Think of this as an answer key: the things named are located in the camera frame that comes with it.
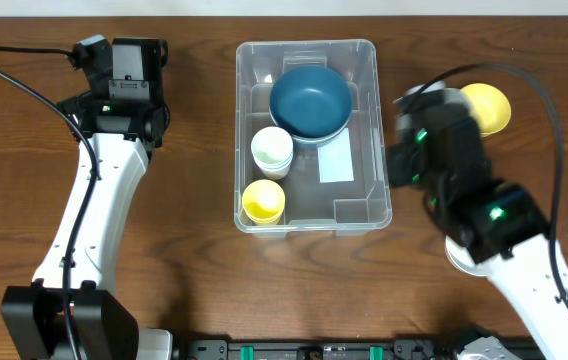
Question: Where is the yellow small bowl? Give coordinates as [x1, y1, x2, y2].
[461, 83, 512, 137]

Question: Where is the dark blue bowl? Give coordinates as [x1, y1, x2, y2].
[269, 65, 353, 142]
[273, 121, 348, 147]

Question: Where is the white small bowl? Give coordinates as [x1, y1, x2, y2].
[445, 237, 486, 277]

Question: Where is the pink cup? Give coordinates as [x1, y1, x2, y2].
[261, 167, 289, 180]

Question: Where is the cream white cup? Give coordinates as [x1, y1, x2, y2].
[250, 126, 293, 164]

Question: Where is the light blue cup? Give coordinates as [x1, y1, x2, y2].
[254, 157, 292, 172]

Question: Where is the yellow cup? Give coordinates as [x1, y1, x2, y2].
[242, 179, 286, 217]
[246, 212, 282, 226]

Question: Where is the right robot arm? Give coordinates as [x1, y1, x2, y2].
[387, 132, 568, 359]

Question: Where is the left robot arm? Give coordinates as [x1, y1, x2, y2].
[0, 35, 174, 359]

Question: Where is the clear plastic storage bin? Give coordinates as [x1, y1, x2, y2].
[234, 39, 392, 238]

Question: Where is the left black cable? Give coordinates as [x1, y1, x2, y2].
[0, 43, 103, 360]

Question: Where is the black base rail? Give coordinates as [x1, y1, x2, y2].
[171, 339, 457, 360]

